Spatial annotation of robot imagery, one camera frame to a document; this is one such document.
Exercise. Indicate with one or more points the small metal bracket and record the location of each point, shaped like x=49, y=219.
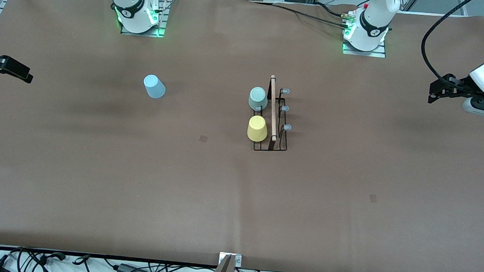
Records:
x=238, y=260

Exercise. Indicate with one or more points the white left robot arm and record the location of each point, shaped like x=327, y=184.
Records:
x=375, y=18

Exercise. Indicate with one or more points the pale green plastic cup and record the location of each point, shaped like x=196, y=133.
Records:
x=258, y=98

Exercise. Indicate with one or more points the light blue plastic cup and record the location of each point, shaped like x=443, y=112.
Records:
x=154, y=86

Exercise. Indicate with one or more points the yellow plastic cup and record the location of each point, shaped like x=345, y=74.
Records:
x=257, y=129

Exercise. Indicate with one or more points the aluminium arm base plate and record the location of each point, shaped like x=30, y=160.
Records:
x=162, y=17
x=364, y=53

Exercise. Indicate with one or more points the small brown tape patch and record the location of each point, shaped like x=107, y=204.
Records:
x=203, y=138
x=373, y=198

